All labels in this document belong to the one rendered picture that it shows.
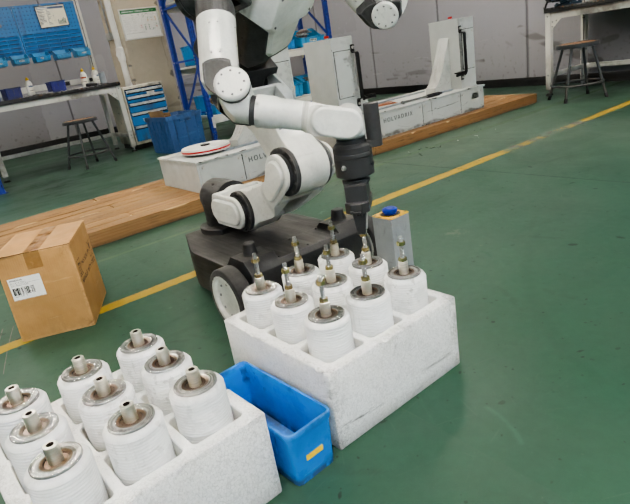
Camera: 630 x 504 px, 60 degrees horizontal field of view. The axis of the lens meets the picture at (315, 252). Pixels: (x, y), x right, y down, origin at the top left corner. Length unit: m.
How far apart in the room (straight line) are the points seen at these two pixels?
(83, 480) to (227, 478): 0.23
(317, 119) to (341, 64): 2.67
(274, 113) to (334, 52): 2.62
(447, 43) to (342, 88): 1.25
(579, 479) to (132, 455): 0.74
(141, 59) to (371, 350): 6.65
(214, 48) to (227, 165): 2.03
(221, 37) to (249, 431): 0.82
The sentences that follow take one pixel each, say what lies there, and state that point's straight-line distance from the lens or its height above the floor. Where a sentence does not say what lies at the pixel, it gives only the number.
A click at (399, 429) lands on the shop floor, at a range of 1.19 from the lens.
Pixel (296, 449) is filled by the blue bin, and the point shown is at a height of 0.09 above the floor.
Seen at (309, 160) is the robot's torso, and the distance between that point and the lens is 1.55.
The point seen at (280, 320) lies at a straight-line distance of 1.18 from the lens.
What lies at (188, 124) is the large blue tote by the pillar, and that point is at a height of 0.25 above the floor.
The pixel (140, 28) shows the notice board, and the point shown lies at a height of 1.32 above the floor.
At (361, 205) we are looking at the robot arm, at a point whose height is 0.41.
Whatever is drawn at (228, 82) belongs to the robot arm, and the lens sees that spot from 1.22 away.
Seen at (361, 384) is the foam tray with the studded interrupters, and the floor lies 0.12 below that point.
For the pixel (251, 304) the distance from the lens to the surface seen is 1.27.
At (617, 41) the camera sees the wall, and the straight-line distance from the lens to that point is 6.26.
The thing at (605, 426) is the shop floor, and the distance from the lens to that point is 1.22.
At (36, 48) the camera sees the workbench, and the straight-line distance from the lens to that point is 7.02.
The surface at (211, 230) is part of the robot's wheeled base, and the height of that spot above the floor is 0.19.
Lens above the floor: 0.75
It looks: 20 degrees down
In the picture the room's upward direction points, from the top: 10 degrees counter-clockwise
